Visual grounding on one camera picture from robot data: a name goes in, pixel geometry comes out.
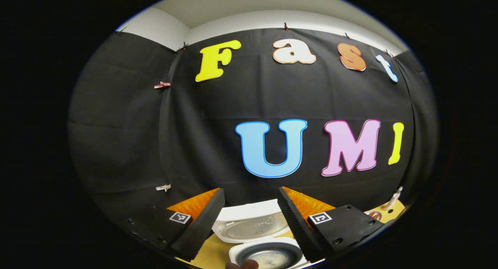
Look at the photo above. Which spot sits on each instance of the pink cloth clip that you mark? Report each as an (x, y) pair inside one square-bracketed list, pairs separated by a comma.
[(162, 85)]

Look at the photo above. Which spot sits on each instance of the white round plate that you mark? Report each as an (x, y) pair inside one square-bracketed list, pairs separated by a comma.
[(374, 215)]

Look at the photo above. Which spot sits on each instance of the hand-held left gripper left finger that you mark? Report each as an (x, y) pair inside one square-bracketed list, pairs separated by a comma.
[(202, 226)]

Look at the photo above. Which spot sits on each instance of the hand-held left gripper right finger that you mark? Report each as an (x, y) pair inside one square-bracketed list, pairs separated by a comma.
[(295, 226)]

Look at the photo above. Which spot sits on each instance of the white cloth clip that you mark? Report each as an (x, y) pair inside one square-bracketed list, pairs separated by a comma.
[(163, 187)]

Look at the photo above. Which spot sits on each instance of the small pink label bottle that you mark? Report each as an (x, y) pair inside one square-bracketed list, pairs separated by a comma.
[(393, 199)]

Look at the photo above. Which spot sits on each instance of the white rice cooker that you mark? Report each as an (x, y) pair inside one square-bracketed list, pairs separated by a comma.
[(241, 214)]

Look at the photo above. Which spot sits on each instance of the black backdrop cloth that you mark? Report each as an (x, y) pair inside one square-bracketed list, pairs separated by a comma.
[(194, 125)]

